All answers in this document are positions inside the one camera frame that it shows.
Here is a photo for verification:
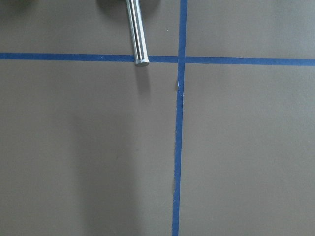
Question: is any steel ice scoop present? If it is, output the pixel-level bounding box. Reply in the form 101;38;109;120
98;0;162;67

